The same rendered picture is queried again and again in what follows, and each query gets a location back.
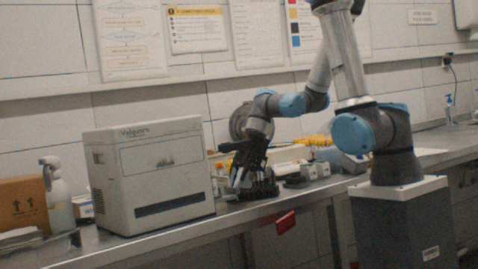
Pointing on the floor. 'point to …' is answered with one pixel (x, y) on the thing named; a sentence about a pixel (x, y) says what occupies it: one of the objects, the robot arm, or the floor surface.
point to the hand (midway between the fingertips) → (232, 190)
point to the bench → (251, 214)
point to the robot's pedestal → (405, 232)
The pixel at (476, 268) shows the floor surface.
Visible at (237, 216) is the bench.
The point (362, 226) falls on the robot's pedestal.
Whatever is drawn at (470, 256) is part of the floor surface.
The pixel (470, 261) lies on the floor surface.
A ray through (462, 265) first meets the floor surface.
